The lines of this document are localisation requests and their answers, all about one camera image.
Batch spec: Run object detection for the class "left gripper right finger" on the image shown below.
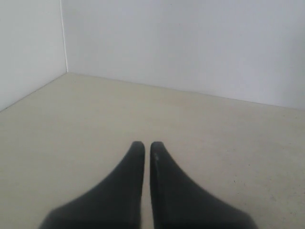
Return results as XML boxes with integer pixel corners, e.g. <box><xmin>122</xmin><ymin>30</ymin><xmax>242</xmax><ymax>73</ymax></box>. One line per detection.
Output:
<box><xmin>150</xmin><ymin>142</ymin><xmax>257</xmax><ymax>229</ymax></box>

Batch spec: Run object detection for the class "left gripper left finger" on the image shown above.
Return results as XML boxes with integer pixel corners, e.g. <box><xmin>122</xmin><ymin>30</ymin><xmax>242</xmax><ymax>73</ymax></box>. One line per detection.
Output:
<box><xmin>40</xmin><ymin>141</ymin><xmax>145</xmax><ymax>229</ymax></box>

